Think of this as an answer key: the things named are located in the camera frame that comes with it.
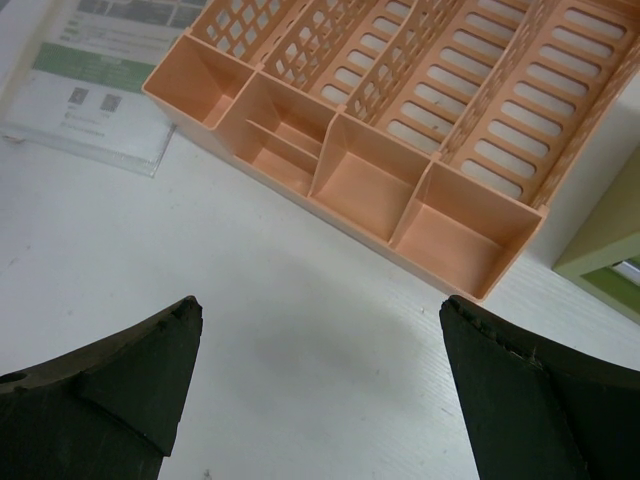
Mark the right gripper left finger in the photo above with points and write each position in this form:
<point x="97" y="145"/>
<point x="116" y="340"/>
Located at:
<point x="108" y="410"/>

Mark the clear mesh document pouch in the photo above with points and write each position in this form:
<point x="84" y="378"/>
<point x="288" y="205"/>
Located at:
<point x="75" y="84"/>

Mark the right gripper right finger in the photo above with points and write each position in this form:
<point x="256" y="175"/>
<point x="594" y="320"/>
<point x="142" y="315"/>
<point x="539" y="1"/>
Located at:
<point x="537" y="409"/>

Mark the green metal drawer box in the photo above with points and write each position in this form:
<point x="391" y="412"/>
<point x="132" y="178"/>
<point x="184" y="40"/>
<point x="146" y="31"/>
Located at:
<point x="603" y="256"/>

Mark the pink plastic file organizer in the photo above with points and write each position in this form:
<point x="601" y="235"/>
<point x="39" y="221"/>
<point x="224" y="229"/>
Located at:
<point x="434" y="132"/>

